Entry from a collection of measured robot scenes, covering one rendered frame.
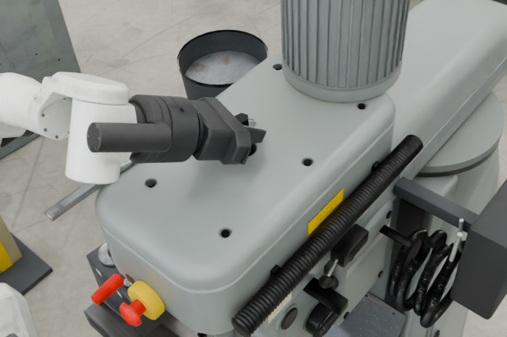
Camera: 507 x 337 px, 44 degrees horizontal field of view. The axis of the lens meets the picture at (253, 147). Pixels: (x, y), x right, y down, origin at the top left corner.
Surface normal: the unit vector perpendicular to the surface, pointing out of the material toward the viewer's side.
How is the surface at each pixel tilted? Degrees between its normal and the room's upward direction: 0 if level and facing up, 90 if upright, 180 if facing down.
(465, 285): 90
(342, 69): 90
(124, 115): 72
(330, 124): 0
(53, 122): 78
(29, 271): 0
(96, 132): 60
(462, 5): 8
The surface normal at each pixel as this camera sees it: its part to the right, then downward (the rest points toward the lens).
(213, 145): 0.54, 0.56
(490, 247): -0.65, 0.56
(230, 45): -0.15, 0.65
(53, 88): -0.63, 0.04
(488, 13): 0.04, -0.79
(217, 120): 0.37, -0.82
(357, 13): 0.12, 0.69
